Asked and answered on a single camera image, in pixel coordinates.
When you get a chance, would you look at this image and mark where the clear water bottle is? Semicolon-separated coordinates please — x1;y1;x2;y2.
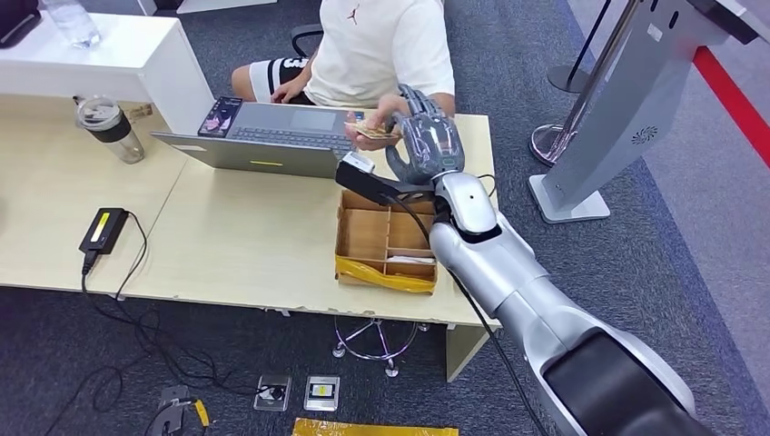
40;0;103;49

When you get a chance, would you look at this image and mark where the grey floor bracket yellow strap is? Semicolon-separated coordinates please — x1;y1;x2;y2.
143;384;212;436

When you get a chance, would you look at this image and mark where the person's right hand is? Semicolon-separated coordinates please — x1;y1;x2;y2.
271;74;309;104

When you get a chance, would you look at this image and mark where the black power cable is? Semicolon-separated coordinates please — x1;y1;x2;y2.
40;210;287;436

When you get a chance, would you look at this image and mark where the white desk riser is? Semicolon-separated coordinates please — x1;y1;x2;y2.
0;12;216;136

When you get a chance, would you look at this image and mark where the clear tumbler with black band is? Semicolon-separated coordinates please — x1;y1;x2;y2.
74;95;147;165

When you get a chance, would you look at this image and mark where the white furniture base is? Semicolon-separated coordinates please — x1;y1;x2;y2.
175;0;279;15

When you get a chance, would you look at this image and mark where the floor socket with yellow label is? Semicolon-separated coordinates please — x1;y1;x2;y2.
303;375;341;413

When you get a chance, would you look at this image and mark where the yellow taped cardboard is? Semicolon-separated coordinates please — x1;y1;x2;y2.
291;418;459;436

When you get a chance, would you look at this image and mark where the black power adapter yellow label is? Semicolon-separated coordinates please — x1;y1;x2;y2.
78;207;131;256

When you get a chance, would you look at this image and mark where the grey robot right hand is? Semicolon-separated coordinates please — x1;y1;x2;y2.
384;84;466;186

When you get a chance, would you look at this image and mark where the grey laptop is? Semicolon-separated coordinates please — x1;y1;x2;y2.
150;102;365;181

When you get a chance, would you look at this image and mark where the silver kiosk stand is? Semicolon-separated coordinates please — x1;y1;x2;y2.
528;0;770;225

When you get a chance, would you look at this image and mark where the cardboard divider box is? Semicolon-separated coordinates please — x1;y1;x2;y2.
334;189;439;296

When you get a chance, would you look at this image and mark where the chrome stool base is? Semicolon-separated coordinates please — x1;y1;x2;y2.
331;317;431;379

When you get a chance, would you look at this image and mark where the person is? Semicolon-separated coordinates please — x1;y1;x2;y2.
231;0;457;152

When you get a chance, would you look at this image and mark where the chrome stanchion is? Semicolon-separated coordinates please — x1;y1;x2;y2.
528;0;642;168

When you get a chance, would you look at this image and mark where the person's left hand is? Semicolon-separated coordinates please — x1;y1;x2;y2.
345;94;411;152

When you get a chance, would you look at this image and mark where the black stanchion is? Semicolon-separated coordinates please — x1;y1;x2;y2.
547;0;614;94

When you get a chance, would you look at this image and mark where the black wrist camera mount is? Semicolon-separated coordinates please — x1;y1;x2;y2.
334;151;438;207

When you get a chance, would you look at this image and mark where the black smartphone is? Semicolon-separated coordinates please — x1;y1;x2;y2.
197;95;243;140

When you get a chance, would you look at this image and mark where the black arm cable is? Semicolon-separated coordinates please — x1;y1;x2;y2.
384;174;549;436

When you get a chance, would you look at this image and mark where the floor socket with plug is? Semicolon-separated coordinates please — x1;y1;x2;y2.
253;374;293;413

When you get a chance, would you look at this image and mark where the red barrier belt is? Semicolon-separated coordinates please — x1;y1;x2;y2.
691;46;770;170

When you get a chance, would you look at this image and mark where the black device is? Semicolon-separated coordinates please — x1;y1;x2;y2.
0;0;42;49

